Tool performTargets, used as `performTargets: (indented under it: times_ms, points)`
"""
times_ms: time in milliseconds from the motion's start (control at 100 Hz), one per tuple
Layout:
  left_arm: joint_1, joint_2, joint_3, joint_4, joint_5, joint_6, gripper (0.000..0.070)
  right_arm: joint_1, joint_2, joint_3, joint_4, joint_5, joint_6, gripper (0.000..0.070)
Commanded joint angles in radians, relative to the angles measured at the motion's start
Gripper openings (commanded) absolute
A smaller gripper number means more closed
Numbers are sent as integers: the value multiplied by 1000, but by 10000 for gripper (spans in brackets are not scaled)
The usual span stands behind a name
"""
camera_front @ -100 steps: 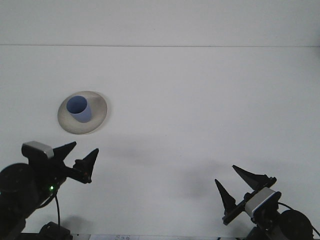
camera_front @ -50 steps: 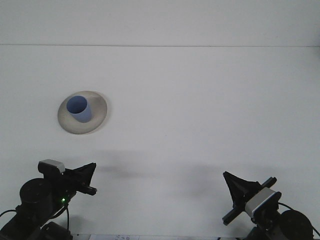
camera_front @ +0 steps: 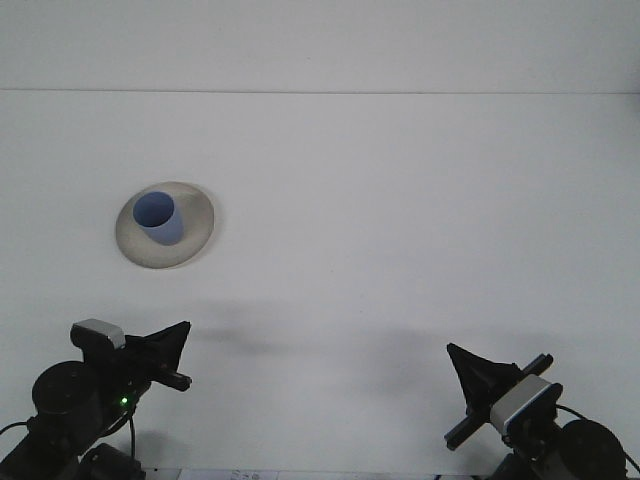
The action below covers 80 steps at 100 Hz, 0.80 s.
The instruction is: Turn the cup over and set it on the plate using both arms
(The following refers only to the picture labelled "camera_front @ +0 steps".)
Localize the pale blue cup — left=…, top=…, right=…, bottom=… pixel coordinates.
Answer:
left=131, top=190, right=187, bottom=248

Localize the pale round plate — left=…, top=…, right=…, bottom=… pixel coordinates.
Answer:
left=114, top=180, right=220, bottom=272

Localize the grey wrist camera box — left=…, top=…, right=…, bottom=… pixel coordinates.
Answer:
left=70, top=318, right=127, bottom=352
left=489, top=375, right=562, bottom=431

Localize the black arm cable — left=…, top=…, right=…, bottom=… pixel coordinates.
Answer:
left=556, top=403, right=629, bottom=467
left=126, top=407, right=140, bottom=459

